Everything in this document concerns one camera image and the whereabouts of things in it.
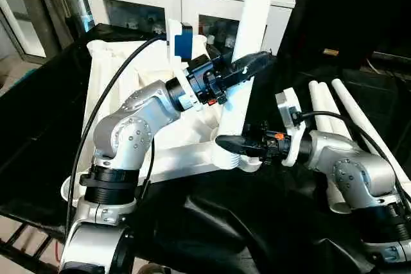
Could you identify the white plastic table leg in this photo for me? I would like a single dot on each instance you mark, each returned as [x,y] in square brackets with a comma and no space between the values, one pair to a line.
[257,17]
[329,104]
[359,117]
[318,104]

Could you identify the white plastic table top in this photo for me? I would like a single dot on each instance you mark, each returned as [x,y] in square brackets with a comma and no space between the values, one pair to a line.
[109,81]

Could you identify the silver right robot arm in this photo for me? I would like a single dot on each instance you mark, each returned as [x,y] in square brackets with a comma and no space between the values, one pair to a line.
[353,171]

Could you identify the small yellow label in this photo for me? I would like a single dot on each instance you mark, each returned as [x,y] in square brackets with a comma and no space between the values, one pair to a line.
[330,52]

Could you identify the black plastic mat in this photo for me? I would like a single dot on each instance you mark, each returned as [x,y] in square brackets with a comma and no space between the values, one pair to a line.
[38,113]

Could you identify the grey metal stand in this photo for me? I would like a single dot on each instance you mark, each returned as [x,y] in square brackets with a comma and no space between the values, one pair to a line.
[32,4]

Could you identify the black bench with silver rail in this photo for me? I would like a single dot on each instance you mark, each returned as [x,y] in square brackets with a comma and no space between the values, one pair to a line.
[392,62]

